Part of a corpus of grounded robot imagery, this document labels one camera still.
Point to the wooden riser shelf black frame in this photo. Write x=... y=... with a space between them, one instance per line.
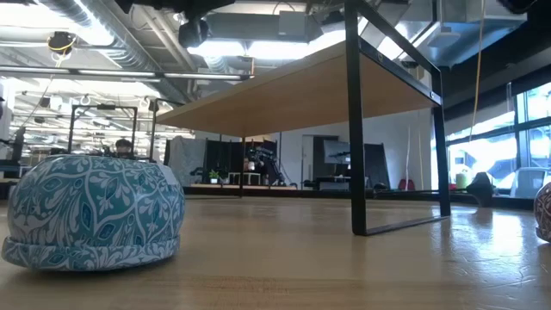
x=301 y=94

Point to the teal patterned candle tin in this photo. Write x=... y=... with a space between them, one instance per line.
x=94 y=206

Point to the purple patterned candle tin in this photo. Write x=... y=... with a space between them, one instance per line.
x=544 y=215

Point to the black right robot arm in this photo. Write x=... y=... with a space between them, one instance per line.
x=516 y=4

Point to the black background robot arm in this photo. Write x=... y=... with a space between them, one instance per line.
x=262 y=157

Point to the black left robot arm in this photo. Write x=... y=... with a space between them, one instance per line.
x=172 y=5

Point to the long ceiling light bar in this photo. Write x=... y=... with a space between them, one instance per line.
x=116 y=73

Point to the grey fabric panel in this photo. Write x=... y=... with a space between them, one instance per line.
x=185 y=159

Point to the black curtain partition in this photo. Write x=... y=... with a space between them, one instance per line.
x=228 y=155

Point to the person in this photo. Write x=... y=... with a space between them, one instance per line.
x=124 y=147

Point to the small background potted plant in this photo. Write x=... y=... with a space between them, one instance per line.
x=213 y=175

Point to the black low desk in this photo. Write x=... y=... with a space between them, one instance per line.
x=331 y=181

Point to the red background object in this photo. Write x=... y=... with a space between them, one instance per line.
x=406 y=185

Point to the green cylinder container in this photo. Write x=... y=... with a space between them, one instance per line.
x=461 y=181

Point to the black metal rig frame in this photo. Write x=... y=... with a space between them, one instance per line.
x=103 y=107

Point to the wall monitor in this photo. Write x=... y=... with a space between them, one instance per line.
x=336 y=151

